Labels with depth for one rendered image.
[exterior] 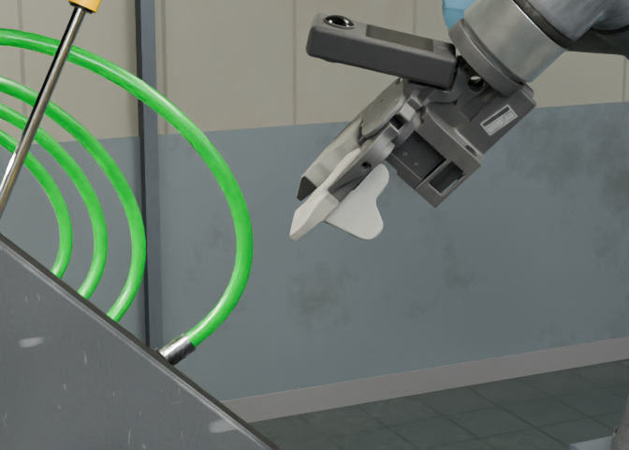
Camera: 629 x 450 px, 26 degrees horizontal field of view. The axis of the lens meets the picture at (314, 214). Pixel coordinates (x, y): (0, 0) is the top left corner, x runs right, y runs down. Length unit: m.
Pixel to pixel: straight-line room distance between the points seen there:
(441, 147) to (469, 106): 0.04
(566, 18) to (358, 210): 0.22
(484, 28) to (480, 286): 3.45
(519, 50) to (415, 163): 0.12
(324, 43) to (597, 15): 0.20
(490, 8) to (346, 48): 0.11
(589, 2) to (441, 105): 0.14
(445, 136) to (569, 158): 3.50
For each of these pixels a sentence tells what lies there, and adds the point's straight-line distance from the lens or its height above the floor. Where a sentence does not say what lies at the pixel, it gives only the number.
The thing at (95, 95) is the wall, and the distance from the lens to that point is 3.81.
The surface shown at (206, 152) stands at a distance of 1.12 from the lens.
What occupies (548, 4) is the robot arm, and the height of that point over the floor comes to 1.45.
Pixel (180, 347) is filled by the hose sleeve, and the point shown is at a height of 1.15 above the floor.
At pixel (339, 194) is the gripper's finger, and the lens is 1.05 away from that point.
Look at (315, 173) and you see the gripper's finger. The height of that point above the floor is 1.30.
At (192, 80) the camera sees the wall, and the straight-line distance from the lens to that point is 3.90.
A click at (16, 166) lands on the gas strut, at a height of 1.36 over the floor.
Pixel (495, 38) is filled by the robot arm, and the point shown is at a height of 1.42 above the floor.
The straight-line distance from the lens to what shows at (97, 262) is 1.43.
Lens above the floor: 1.51
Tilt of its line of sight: 12 degrees down
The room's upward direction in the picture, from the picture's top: straight up
